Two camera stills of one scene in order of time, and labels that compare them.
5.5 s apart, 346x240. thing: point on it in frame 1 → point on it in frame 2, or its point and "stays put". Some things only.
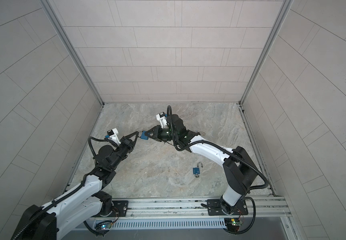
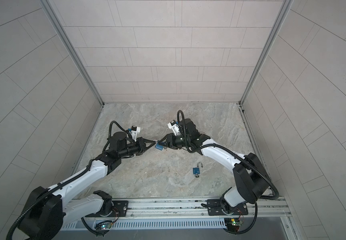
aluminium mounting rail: [264, 208] stays put
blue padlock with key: [143, 136] → [158, 146]
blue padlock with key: [196, 170] stays put
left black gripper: [127, 144] → [141, 146]
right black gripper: [157, 133] → [171, 141]
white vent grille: [165, 223] stays put
